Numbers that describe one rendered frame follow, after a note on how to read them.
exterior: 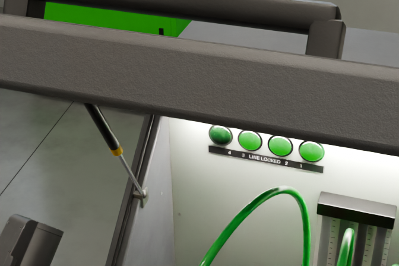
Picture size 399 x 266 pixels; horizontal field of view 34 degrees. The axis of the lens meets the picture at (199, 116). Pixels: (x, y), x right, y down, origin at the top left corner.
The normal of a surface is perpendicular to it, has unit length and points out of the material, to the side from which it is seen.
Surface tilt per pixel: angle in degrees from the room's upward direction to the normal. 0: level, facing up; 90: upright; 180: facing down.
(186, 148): 90
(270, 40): 0
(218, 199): 90
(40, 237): 56
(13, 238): 39
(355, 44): 0
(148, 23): 90
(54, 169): 0
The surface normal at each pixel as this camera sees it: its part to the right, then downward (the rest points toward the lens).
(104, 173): -0.01, -0.85
